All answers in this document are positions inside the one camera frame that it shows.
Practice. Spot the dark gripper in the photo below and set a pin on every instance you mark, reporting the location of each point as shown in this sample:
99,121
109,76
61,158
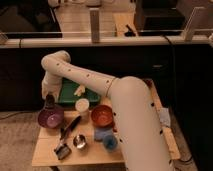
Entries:
49,102

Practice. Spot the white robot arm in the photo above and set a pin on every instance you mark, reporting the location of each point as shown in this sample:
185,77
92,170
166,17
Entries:
143,143

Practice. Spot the purple bowl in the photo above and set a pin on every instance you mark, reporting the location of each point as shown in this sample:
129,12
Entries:
50,118

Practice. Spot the orange bowl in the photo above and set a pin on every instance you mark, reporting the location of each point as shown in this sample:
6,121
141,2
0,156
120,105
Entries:
102,116

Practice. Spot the white cup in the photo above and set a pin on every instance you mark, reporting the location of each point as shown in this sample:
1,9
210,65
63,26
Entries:
82,107

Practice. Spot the pale object on tray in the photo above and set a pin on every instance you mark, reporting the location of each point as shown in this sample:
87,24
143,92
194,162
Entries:
80,90

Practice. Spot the small metal cup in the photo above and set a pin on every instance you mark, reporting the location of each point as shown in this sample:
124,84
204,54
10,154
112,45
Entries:
79,141

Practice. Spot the light blue cloth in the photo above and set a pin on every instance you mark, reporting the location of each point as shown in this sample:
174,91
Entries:
100,133

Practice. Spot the blue cup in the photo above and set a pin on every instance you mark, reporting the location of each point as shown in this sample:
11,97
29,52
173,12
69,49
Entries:
110,142

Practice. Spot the grey cloth on table edge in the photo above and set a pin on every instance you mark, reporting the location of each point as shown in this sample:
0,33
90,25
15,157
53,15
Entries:
165,117

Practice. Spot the black handled brush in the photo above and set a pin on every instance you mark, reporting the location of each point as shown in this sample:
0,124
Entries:
63,150

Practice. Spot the white rail bar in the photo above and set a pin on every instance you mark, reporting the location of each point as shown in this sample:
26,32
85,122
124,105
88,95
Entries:
104,41

